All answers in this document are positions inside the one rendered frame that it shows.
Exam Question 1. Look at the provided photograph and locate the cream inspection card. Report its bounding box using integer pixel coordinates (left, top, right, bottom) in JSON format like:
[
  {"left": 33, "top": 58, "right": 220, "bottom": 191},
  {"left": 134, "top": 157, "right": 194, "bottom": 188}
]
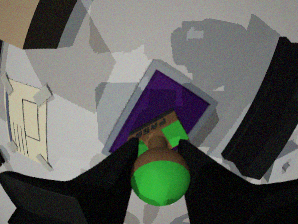
[{"left": 1, "top": 72, "right": 52, "bottom": 171}]

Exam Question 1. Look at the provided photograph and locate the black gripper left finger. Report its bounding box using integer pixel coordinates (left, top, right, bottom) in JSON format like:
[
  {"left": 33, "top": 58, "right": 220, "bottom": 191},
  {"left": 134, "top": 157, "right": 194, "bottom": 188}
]
[{"left": 0, "top": 136, "right": 140, "bottom": 224}]

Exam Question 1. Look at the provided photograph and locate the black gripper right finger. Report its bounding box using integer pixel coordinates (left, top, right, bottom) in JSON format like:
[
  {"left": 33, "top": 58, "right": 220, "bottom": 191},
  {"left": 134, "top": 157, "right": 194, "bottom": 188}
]
[{"left": 177, "top": 139, "right": 298, "bottom": 224}]

